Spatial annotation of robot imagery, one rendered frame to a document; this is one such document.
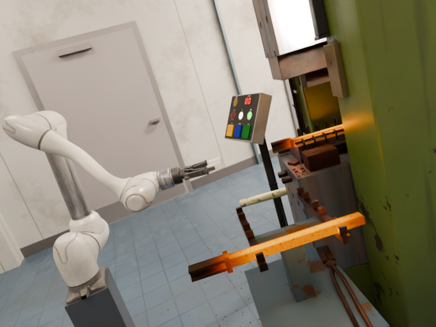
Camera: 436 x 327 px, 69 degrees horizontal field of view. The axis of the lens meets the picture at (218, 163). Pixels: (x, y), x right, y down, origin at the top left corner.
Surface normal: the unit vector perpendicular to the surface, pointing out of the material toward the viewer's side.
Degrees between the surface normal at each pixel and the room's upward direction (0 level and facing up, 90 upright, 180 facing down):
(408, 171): 90
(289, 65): 90
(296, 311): 0
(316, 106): 90
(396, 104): 90
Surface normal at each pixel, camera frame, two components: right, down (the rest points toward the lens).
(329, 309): -0.29, -0.92
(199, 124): 0.32, 0.18
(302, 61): 0.03, 0.28
